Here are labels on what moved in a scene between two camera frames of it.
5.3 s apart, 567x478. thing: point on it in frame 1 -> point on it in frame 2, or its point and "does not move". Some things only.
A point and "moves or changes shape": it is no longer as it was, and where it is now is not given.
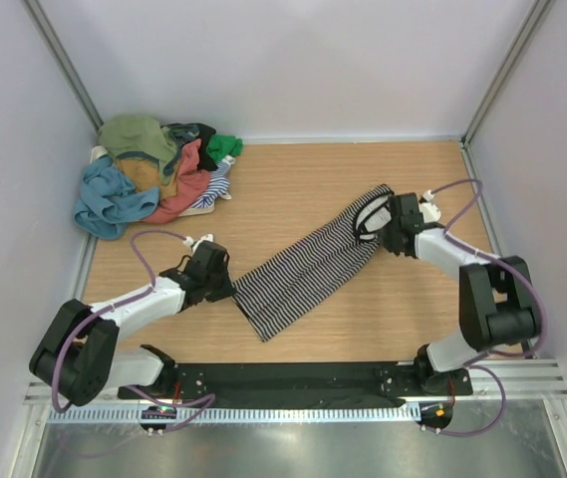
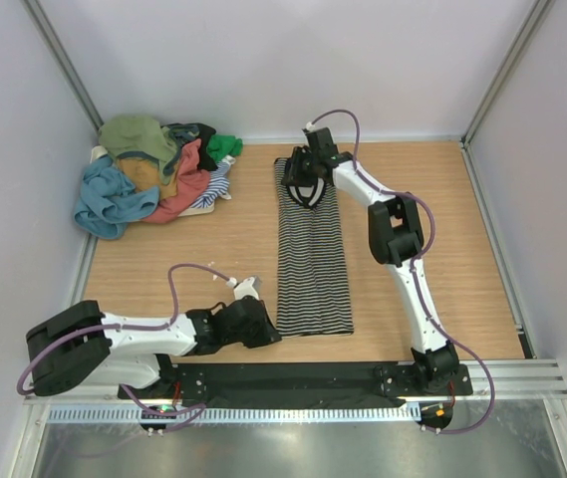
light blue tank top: (107, 201) does not move
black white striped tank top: (301, 279) moves or changes shape
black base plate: (301, 382) does not move
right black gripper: (387, 242) -> (293, 176)
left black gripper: (227, 288) -> (267, 334)
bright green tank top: (220, 145) does not move
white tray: (207, 207) does not move
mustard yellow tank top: (145, 173) does not move
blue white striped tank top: (219, 183) does not move
